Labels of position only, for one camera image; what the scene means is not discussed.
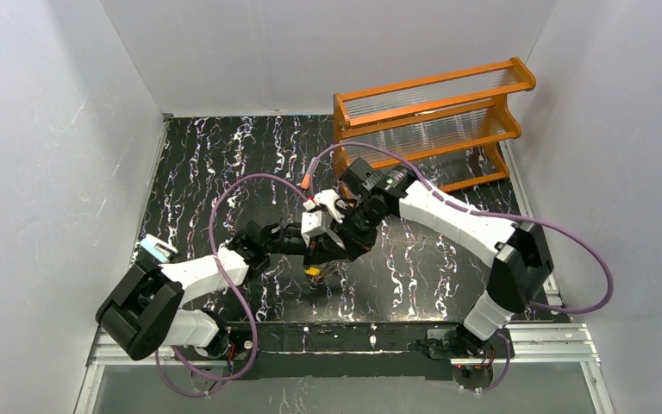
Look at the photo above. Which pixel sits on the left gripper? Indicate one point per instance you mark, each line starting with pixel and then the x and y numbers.
pixel 313 248

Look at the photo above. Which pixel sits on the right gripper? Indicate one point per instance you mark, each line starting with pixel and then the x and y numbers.
pixel 346 246

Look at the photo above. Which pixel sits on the yellow tagged key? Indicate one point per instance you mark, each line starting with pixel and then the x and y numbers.
pixel 313 273

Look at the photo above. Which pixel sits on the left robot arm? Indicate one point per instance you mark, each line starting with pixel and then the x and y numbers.
pixel 146 308

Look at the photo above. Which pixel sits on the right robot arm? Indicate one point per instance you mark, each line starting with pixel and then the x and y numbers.
pixel 516 253

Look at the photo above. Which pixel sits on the orange white marker pen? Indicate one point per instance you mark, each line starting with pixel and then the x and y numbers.
pixel 306 182

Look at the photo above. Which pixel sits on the orange wooden shelf rack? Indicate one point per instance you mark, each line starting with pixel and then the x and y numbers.
pixel 454 120

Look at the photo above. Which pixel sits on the light blue stapler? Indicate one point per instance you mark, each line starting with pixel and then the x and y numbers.
pixel 163 252

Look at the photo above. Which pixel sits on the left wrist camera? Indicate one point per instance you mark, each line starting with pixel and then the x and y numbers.
pixel 314 224

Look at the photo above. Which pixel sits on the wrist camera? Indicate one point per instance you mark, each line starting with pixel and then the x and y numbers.
pixel 325 200
pixel 314 224

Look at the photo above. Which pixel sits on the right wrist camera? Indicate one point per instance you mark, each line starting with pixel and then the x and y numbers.
pixel 325 200

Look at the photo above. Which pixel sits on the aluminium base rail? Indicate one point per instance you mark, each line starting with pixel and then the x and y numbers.
pixel 363 368

